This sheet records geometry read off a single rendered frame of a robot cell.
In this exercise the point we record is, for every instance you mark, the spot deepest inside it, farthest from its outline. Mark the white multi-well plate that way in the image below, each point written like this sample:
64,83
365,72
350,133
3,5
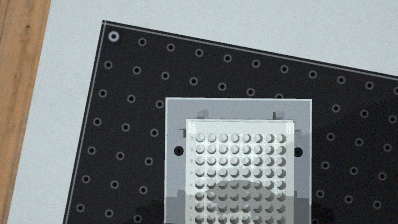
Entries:
235,151

